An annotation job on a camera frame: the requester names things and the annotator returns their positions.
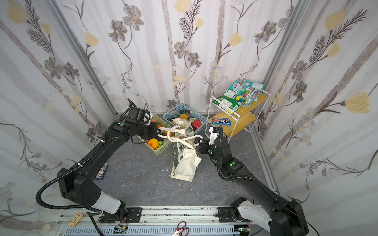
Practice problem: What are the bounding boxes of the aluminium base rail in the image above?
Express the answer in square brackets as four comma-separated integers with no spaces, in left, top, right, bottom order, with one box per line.
[53,206,284,236]

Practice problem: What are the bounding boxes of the blue plastic vegetable basket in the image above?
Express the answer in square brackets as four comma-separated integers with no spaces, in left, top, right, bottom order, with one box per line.
[162,104,207,134]

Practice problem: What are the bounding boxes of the red toy bell pepper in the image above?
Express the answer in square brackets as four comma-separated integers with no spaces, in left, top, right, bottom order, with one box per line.
[192,119,202,130]

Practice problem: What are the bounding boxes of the green snack packet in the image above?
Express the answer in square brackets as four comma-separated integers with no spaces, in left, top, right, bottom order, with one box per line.
[212,89,246,115]

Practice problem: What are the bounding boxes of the orange toy fruit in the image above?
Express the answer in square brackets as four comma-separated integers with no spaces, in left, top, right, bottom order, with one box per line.
[148,138,160,149]

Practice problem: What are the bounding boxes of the teal snack packet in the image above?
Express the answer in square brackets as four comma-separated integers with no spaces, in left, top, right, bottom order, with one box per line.
[228,79,265,107]

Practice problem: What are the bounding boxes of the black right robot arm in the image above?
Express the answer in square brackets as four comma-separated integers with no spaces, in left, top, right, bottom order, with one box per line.
[195,126,309,236]

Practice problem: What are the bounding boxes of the blue M&M candy bag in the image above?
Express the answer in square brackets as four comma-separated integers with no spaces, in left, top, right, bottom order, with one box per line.
[212,117,231,126]

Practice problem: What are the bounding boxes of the orange toy tangerine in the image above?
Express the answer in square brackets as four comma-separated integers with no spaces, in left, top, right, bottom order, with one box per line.
[179,114,189,120]

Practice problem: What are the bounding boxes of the small blue card box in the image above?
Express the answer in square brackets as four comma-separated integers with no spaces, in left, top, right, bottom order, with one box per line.
[95,163,108,181]

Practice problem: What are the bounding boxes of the floral canvas tote bag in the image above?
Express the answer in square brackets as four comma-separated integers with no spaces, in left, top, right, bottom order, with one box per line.
[159,118,202,182]

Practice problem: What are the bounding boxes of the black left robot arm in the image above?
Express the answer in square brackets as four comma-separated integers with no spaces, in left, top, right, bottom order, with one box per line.
[35,101,161,223]

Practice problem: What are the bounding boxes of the red handled scissors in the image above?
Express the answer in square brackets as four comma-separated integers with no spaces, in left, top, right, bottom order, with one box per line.
[172,221,190,236]

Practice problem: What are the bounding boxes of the wooden tag block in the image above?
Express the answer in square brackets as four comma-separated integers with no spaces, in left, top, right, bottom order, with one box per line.
[69,213,84,228]

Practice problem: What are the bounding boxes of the white wire wooden shelf rack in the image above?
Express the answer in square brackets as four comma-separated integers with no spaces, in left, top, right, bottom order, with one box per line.
[205,90,271,141]

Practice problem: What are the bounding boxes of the green plastic fruit basket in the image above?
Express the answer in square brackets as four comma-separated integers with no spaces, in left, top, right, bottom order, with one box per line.
[137,114,173,156]

